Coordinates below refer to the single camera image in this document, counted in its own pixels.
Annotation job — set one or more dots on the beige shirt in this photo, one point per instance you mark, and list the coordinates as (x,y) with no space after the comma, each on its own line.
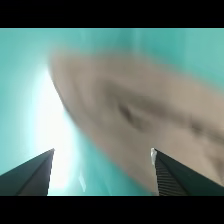
(140,110)

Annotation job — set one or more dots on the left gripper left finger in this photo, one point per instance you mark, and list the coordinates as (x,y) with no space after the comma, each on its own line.
(31,178)

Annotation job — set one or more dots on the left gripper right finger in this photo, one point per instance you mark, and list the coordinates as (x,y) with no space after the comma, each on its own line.
(181,178)

